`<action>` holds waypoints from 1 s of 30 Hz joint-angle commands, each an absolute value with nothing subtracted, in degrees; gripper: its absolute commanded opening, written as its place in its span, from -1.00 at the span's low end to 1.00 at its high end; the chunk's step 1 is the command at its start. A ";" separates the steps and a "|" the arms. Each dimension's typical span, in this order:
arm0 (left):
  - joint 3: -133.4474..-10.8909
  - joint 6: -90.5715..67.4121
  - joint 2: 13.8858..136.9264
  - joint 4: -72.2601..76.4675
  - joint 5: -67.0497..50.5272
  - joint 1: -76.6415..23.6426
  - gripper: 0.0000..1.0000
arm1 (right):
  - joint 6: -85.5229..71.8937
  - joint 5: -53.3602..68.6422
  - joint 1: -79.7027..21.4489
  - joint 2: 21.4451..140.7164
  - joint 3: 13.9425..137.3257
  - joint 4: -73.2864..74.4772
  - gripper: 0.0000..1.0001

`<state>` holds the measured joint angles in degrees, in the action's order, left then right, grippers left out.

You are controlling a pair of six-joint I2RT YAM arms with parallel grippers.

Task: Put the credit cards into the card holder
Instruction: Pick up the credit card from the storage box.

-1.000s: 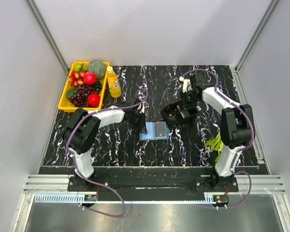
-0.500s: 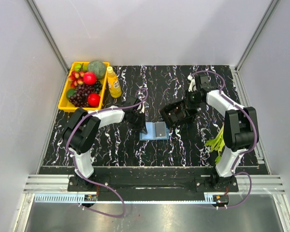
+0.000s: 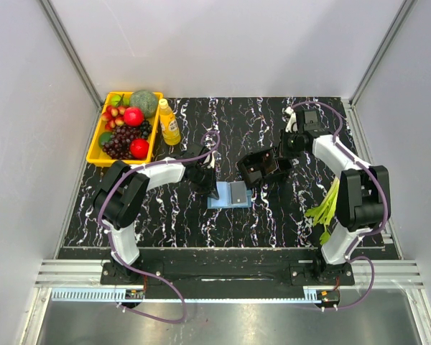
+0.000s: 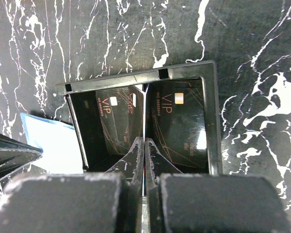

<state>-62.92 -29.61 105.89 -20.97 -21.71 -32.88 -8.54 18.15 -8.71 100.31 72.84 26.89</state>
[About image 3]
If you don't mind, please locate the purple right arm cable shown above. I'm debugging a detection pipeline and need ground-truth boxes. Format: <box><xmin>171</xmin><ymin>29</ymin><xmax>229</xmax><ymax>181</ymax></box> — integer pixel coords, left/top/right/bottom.
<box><xmin>287</xmin><ymin>101</ymin><xmax>391</xmax><ymax>311</ymax></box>

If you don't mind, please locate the small red fruit cluster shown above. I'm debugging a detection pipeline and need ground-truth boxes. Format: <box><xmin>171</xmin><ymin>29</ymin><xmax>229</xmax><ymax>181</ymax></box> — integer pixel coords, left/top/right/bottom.
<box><xmin>101</xmin><ymin>105</ymin><xmax>126</xmax><ymax>132</ymax></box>

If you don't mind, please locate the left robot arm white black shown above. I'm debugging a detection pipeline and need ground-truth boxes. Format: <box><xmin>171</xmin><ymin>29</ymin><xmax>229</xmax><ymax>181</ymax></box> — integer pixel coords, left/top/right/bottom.
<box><xmin>93</xmin><ymin>144</ymin><xmax>219</xmax><ymax>284</ymax></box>

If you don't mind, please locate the red apple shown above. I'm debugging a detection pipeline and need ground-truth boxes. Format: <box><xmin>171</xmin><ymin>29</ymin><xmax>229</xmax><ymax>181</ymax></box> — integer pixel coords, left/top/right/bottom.
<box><xmin>129</xmin><ymin>139</ymin><xmax>149</xmax><ymax>160</ymax></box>

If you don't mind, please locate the green melon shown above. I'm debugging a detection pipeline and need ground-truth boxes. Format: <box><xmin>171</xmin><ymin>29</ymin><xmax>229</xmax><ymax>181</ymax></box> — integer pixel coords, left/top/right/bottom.
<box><xmin>129</xmin><ymin>90</ymin><xmax>159</xmax><ymax>119</ymax></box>

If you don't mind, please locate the yellow juice bottle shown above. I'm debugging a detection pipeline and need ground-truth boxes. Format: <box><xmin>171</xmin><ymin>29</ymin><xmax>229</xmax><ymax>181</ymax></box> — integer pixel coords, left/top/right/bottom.
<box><xmin>158</xmin><ymin>98</ymin><xmax>181</xmax><ymax>146</ymax></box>

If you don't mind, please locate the white celery stalk with leaves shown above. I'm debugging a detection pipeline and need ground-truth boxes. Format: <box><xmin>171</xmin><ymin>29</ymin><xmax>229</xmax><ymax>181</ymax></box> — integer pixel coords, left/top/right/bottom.
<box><xmin>305</xmin><ymin>177</ymin><xmax>340</xmax><ymax>245</ymax></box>

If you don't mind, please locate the dark purple grape bunch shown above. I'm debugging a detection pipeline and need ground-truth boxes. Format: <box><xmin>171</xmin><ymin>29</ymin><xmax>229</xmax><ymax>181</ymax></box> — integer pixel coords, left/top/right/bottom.
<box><xmin>101</xmin><ymin>120</ymin><xmax>152</xmax><ymax>160</ymax></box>

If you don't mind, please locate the green lime fruit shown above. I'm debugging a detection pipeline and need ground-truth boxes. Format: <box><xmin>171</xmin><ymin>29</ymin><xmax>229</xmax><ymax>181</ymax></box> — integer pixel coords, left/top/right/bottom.
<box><xmin>110</xmin><ymin>94</ymin><xmax>124</xmax><ymax>108</ymax></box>

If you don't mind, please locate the blue card holder wallet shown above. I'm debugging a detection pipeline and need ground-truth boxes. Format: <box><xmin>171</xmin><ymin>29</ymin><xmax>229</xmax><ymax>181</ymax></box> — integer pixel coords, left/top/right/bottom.
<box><xmin>208</xmin><ymin>182</ymin><xmax>252</xmax><ymax>209</ymax></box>

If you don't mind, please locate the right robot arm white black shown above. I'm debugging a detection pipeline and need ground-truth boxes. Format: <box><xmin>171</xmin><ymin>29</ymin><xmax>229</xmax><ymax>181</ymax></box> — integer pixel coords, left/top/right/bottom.
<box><xmin>279</xmin><ymin>107</ymin><xmax>390</xmax><ymax>285</ymax></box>

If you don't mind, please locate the yellow plastic tray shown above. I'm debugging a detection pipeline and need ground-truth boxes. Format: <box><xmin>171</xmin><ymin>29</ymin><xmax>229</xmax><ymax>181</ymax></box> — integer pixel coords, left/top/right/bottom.
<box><xmin>86</xmin><ymin>91</ymin><xmax>164</xmax><ymax>167</ymax></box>

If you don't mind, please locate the green avocado fruit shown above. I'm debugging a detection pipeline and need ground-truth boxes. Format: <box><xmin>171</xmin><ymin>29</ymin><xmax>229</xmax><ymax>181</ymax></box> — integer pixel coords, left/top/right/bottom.
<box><xmin>97</xmin><ymin>132</ymin><xmax>113</xmax><ymax>148</ymax></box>

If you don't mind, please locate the black card box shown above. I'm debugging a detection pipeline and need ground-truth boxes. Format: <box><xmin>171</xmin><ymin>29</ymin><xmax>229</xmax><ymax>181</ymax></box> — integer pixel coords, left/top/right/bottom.
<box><xmin>236</xmin><ymin>147</ymin><xmax>292</xmax><ymax>188</ymax></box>

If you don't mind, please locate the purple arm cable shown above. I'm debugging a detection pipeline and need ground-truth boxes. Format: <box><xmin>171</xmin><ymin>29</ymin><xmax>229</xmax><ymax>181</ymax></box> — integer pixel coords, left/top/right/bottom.
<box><xmin>287</xmin><ymin>101</ymin><xmax>391</xmax><ymax>311</ymax></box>
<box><xmin>96</xmin><ymin>130</ymin><xmax>221</xmax><ymax>324</ymax></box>

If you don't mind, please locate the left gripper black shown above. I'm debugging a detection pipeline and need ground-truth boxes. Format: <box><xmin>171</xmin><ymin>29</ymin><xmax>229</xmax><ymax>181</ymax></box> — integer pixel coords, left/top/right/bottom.
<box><xmin>191</xmin><ymin>165</ymin><xmax>219</xmax><ymax>200</ymax></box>

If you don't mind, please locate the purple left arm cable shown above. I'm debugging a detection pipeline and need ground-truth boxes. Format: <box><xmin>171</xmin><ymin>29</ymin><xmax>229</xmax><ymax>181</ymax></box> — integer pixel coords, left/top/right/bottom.
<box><xmin>96</xmin><ymin>130</ymin><xmax>221</xmax><ymax>324</ymax></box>

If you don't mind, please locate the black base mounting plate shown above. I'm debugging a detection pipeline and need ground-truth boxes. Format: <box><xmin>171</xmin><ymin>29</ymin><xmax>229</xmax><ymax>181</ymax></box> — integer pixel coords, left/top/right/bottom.
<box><xmin>100</xmin><ymin>247</ymin><xmax>356</xmax><ymax>288</ymax></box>

